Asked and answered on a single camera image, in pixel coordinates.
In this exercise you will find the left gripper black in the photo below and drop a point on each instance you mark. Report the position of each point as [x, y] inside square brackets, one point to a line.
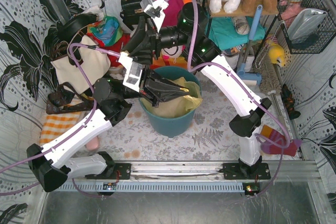
[146, 87]

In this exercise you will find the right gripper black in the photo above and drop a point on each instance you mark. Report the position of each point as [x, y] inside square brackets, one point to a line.
[152, 41]

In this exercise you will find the yellow trash bag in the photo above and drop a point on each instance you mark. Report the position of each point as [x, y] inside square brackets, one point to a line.
[179, 106]

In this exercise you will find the teal trash bin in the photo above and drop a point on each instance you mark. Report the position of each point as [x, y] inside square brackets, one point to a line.
[172, 127]

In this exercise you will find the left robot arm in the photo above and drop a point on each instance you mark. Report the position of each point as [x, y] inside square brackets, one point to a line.
[53, 163]

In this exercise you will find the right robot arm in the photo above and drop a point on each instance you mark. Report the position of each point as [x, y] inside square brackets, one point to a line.
[201, 55]

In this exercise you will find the rainbow striped bag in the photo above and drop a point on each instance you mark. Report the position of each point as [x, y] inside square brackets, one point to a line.
[165, 60]

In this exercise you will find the colourful printed bag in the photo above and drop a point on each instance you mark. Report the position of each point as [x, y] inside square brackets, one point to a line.
[105, 32]

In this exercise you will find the magenta cloth bag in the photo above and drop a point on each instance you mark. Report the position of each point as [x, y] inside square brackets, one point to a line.
[171, 13]

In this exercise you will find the red cloth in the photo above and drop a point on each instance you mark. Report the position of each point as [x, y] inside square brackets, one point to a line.
[115, 47]

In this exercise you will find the white pink plush toy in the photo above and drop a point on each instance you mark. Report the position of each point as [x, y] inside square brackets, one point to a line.
[171, 53]

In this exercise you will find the black leather handbag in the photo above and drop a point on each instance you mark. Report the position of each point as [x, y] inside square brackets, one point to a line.
[132, 12]

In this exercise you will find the teal folded towel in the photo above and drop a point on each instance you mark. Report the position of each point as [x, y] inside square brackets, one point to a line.
[223, 34]

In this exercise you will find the pink plush limb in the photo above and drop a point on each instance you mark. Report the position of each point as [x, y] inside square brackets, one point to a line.
[93, 144]

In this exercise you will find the blue floor mop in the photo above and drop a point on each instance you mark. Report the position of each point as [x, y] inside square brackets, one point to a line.
[253, 78]

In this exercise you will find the grey patterned shoe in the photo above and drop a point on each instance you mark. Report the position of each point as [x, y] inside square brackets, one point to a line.
[241, 25]

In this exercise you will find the orange checkered cloth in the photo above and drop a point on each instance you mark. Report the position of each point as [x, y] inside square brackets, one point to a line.
[57, 124]

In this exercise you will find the grey chenille mop head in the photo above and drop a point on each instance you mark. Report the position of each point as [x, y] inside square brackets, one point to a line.
[269, 79]

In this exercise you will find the yellow plush duck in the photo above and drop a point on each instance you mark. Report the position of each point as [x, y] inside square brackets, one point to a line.
[275, 52]

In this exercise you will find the purple orange sock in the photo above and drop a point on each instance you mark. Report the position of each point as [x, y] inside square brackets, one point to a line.
[275, 136]

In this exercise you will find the silver foil pouch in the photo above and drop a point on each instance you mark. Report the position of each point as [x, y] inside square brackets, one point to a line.
[305, 23]

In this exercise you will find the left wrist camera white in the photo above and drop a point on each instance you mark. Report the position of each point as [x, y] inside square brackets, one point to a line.
[133, 72]

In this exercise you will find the black wire basket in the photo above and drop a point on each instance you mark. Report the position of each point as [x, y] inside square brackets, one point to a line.
[317, 41]

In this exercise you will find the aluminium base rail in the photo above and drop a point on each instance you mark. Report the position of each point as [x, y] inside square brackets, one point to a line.
[173, 171]

